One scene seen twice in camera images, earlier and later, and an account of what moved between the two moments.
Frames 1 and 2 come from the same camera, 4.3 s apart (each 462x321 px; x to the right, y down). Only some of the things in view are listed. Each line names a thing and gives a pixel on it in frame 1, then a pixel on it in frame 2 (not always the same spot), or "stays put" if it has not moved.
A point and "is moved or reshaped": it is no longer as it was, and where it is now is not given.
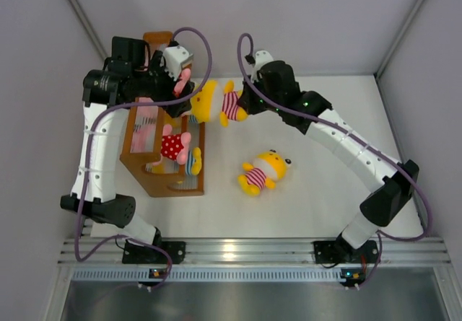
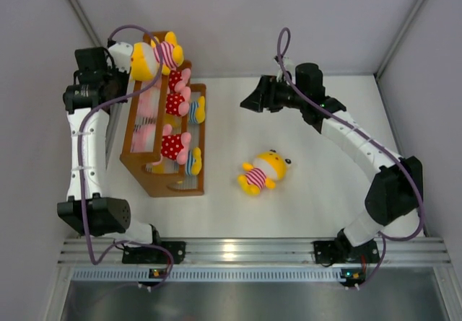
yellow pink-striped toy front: x=268 y=167 stays put
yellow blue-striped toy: x=177 y=120 -> x=197 y=110
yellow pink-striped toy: x=214 y=99 is moved or reshaped
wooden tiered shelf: x=166 y=154 stays put
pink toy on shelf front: x=173 y=146 stays put
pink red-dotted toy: x=182 y=79 stays put
